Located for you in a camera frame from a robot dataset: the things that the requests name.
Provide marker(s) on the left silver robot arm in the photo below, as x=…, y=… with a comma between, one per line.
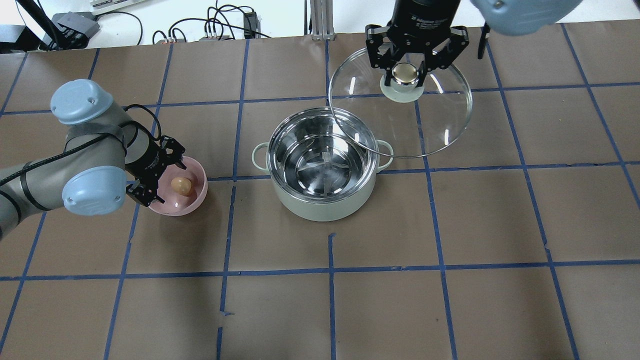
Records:
x=107, y=157

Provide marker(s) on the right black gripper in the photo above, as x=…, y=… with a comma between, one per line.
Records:
x=423, y=15

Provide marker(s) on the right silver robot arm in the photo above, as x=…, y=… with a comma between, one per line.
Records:
x=507, y=17

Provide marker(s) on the white keyboard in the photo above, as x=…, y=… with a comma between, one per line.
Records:
x=109, y=5

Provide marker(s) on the black power adapter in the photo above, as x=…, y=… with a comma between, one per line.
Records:
x=250, y=25

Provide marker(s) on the black camera stand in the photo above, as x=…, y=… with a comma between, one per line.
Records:
x=66, y=31

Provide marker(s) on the aluminium frame post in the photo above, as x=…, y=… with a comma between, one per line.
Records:
x=321, y=20

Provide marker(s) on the brown egg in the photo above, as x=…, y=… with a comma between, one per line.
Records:
x=182, y=186

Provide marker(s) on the glass pot lid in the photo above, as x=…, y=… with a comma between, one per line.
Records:
x=416, y=122

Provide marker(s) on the pale green steel pot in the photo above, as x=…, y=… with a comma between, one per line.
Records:
x=323, y=162

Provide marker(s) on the pink bowl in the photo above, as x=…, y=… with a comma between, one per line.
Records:
x=175, y=205

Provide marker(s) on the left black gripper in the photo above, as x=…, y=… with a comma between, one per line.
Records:
x=148, y=161

